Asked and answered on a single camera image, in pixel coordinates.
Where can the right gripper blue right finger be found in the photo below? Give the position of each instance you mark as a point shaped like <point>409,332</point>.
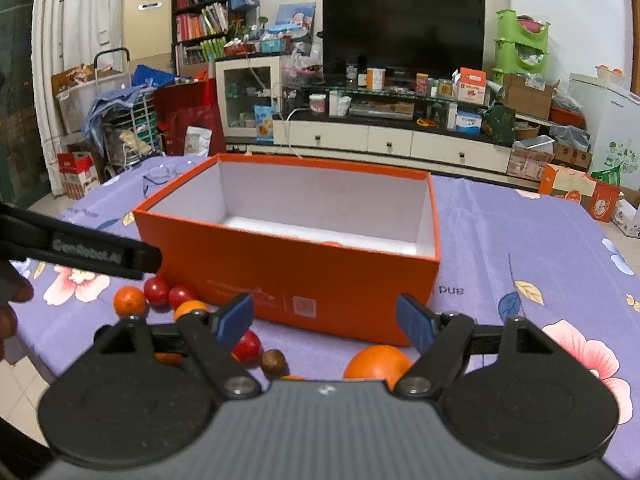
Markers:
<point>443,342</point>

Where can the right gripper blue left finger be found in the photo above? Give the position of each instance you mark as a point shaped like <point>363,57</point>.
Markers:
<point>210,339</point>

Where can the red cherry tomato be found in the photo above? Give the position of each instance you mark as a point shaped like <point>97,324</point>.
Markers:
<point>249,348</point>
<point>156,291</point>
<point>180,294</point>

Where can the brown chestnut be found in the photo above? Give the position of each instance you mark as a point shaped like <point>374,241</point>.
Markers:
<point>274,364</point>

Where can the large orange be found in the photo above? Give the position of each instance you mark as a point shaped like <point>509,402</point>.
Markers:
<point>379,362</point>

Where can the small mandarin orange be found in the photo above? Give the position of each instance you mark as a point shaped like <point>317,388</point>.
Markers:
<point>129,300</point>

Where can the small orange kumquat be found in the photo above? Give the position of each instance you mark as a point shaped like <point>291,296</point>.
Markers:
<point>189,307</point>

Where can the person's left hand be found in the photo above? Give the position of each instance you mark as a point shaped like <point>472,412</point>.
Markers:
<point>14,288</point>

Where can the purple floral tablecloth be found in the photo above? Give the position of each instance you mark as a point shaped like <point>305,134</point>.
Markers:
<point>574,280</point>

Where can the orange cardboard box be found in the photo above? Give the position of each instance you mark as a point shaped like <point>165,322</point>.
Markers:
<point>322,245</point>

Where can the clear eyeglasses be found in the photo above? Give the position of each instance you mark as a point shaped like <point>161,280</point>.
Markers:
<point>163,174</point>

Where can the white tv cabinet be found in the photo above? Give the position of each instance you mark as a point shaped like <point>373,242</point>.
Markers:
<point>442,152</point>

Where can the orange fruit carton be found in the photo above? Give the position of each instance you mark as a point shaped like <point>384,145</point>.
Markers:
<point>596,197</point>

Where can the red gift bag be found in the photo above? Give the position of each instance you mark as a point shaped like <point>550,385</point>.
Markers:
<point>181,106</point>

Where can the white curtain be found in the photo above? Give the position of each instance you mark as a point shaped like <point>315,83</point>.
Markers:
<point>65,35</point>

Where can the white glass cabinet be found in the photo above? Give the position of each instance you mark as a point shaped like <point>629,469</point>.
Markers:
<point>244,82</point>

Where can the white air conditioner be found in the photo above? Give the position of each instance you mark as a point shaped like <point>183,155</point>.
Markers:
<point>146,32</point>

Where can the white refrigerator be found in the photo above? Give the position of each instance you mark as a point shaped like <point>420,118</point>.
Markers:
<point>612,121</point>

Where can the black bookshelf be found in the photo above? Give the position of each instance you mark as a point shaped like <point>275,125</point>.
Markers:
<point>200,29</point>

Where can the black flat television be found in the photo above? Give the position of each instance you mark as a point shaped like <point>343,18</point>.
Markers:
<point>434,37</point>

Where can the green stacked storage rack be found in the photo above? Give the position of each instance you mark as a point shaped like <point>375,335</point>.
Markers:
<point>521,46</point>

